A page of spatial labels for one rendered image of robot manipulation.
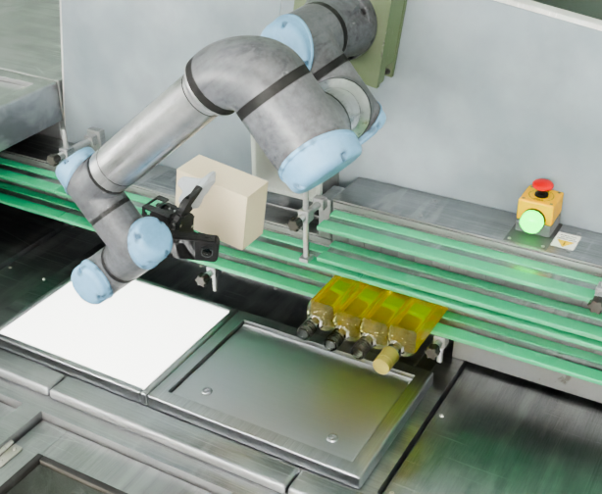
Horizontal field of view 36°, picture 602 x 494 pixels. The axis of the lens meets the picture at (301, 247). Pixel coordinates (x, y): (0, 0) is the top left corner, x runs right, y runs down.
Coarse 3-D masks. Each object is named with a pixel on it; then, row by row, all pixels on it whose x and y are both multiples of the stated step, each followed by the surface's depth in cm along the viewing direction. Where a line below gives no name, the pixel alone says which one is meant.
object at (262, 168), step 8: (256, 144) 201; (256, 152) 201; (256, 160) 202; (264, 160) 205; (256, 168) 203; (264, 168) 206; (272, 168) 208; (264, 176) 206; (272, 176) 207; (272, 184) 204; (280, 184) 204; (320, 184) 196; (280, 192) 203; (288, 192) 202; (312, 192) 201; (320, 192) 197; (312, 200) 199
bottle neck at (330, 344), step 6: (336, 330) 176; (342, 330) 176; (330, 336) 174; (336, 336) 174; (342, 336) 175; (324, 342) 175; (330, 342) 176; (336, 342) 174; (342, 342) 176; (330, 348) 175; (336, 348) 174
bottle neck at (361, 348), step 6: (366, 336) 174; (372, 336) 174; (360, 342) 172; (366, 342) 173; (372, 342) 174; (354, 348) 172; (360, 348) 171; (366, 348) 172; (354, 354) 173; (360, 354) 173; (366, 354) 172
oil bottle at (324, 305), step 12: (336, 276) 189; (324, 288) 185; (336, 288) 185; (348, 288) 185; (312, 300) 182; (324, 300) 181; (336, 300) 181; (312, 312) 180; (324, 312) 179; (324, 324) 180
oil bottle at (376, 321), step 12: (384, 300) 182; (396, 300) 182; (408, 300) 182; (372, 312) 178; (384, 312) 178; (396, 312) 179; (360, 324) 176; (372, 324) 175; (384, 324) 175; (360, 336) 176; (384, 336) 175
